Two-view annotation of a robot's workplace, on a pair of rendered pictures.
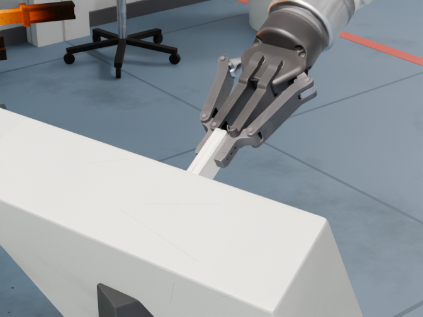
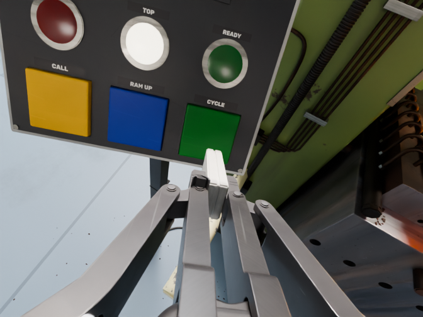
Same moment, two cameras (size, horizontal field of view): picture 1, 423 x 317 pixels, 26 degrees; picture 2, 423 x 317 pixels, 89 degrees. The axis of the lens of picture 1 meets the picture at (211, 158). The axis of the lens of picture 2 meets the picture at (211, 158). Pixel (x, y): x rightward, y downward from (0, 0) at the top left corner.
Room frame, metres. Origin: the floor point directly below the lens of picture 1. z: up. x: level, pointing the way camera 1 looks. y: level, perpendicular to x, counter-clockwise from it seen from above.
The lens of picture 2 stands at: (0.95, -0.08, 1.23)
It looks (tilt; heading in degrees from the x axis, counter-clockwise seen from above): 51 degrees down; 133
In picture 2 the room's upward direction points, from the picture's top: 20 degrees clockwise
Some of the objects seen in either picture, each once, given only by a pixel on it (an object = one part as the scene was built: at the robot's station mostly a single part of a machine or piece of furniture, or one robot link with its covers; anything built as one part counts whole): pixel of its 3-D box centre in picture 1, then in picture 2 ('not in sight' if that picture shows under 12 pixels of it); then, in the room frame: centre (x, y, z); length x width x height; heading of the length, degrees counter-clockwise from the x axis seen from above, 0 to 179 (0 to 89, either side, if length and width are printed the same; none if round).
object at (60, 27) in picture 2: not in sight; (57, 22); (0.64, -0.06, 1.09); 0.05 x 0.03 x 0.04; 29
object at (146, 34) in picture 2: not in sight; (145, 44); (0.70, 0.02, 1.09); 0.05 x 0.03 x 0.04; 29
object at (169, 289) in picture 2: not in sight; (213, 221); (0.83, 0.16, 0.62); 0.44 x 0.05 x 0.05; 119
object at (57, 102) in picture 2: not in sight; (62, 103); (0.68, -0.09, 1.01); 0.07 x 0.05 x 0.07; 54
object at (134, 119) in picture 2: not in sight; (138, 119); (0.74, -0.01, 1.01); 0.07 x 0.05 x 0.07; 54
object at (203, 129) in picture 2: not in sight; (208, 134); (0.80, 0.07, 1.01); 0.07 x 0.05 x 0.07; 54
